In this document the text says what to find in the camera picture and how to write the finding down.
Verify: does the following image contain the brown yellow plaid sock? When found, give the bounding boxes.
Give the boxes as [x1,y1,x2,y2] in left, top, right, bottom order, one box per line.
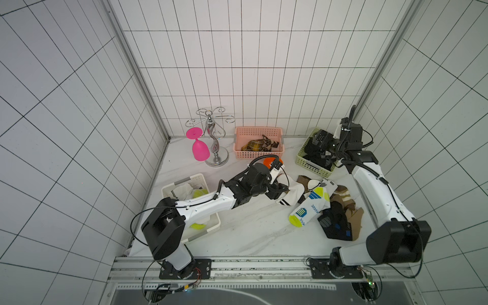
[241,139,263,152]

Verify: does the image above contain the brown argyle sock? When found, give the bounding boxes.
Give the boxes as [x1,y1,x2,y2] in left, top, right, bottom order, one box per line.
[261,135,280,152]

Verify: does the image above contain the white sock neon yellow toe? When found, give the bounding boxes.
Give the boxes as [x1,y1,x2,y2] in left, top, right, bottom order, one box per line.
[288,179,338,227]

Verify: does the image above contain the white blue yellow sock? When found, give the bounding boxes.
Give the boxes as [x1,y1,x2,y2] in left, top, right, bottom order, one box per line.
[188,188,210,230]

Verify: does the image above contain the cream sock with black stripes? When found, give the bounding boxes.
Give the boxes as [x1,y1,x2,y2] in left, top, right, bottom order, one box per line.
[171,184,196,201]

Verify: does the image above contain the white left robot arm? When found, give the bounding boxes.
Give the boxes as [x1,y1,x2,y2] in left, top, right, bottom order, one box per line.
[141,155,288,273]

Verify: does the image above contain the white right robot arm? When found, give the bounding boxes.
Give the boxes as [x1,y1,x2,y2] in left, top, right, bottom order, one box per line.
[327,117,432,277]

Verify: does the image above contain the pink perforated plastic basket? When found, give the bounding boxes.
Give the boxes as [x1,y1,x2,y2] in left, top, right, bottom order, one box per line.
[233,127,285,160]

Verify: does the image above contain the green perforated plastic basket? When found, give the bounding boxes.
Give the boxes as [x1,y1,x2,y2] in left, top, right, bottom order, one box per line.
[296,128,336,178]

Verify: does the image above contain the white perforated plastic basket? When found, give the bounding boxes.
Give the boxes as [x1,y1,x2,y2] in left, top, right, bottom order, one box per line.
[161,174,221,243]

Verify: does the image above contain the orange plastic bowl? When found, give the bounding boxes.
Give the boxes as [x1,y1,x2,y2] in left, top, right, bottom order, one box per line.
[263,157,276,169]

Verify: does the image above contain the brown tan striped sock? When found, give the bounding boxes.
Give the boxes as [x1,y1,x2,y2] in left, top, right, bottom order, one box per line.
[331,185,364,241]

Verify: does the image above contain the white sock navy stripes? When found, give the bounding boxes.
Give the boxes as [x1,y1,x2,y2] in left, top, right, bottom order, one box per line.
[307,179,322,191]

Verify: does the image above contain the pink plastic wine glass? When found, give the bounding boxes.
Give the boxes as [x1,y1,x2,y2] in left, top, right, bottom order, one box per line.
[186,127,210,161]

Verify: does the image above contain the chrome glass holder stand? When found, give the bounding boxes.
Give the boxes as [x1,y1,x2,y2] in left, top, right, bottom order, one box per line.
[185,106,235,167]

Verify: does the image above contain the black sock blue squares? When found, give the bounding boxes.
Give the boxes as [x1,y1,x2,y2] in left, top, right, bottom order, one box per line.
[318,202,353,241]

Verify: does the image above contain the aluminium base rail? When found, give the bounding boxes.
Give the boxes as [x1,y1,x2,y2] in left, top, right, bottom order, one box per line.
[108,257,413,291]

